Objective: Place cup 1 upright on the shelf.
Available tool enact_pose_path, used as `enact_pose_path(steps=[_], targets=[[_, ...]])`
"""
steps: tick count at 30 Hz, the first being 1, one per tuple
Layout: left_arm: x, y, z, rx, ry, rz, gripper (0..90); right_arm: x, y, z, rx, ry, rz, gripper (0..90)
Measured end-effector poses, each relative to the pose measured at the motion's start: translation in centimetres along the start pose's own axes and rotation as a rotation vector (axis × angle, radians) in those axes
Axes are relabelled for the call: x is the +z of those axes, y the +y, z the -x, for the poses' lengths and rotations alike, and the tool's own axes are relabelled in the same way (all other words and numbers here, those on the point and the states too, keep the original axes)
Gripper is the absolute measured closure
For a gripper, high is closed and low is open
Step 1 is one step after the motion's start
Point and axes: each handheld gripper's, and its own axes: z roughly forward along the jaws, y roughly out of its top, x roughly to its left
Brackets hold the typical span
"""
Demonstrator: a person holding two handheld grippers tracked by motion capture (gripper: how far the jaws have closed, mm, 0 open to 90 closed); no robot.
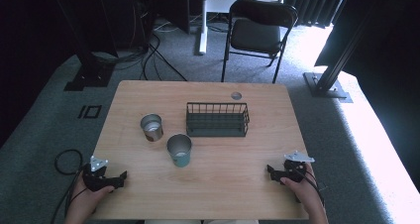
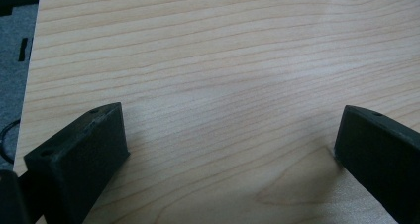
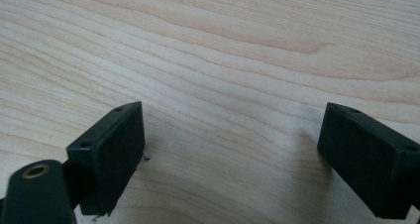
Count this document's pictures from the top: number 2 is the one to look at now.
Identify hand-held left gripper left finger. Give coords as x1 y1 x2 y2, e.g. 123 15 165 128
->
23 102 131 224

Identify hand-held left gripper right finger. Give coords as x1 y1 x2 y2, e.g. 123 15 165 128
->
334 104 420 224

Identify black floor tape mark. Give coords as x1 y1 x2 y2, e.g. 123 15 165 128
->
18 37 34 62

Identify black floor cable loop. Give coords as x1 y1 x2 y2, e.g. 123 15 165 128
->
0 118 22 166

